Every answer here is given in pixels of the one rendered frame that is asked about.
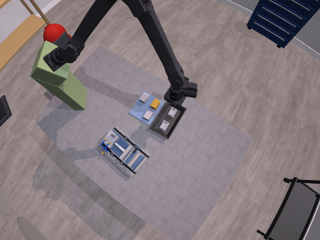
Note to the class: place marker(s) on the orange block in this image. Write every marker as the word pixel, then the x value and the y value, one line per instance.
pixel 154 105

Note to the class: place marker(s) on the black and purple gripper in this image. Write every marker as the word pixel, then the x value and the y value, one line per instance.
pixel 174 100

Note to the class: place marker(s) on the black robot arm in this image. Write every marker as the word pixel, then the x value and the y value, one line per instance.
pixel 144 11

